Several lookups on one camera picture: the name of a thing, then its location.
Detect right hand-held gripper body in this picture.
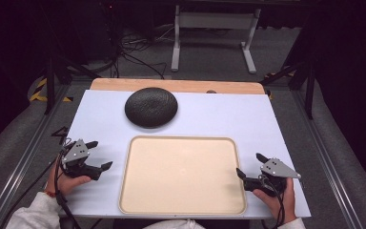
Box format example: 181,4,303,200
243,156,302,198

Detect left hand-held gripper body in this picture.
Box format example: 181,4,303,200
60,138,105,181

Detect person's left hand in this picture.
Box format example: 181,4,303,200
45,159,92,197

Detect person's right hand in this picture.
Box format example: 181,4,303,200
252,177,297,224

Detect person's right white sleeve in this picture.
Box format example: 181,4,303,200
277,217,308,229

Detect person's white sleeve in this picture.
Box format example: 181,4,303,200
5,191,61,229
277,217,308,229

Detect beige plastic tray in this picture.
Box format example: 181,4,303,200
117,135,248,217

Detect white table cover board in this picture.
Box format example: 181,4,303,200
58,89,312,219

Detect yellow black floor tape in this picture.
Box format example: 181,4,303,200
29,77,74,103

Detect person's left white sleeve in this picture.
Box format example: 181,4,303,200
5,191,61,229

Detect black tripod stand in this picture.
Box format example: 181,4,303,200
260,58,317,120
42,53,102,116

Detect person's white top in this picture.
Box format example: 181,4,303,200
142,219,206,229

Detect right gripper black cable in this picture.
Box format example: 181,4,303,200
257,174,288,229

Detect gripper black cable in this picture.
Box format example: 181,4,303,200
257,174,288,229
52,152,83,229

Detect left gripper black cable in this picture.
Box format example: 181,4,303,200
52,152,83,229

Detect aluminium floor rail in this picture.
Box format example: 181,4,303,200
290,90,365,229
0,85,72,229

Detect black floor cables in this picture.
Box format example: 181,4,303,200
111,25,179,80

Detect white metal stand frame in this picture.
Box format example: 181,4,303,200
171,4,262,74

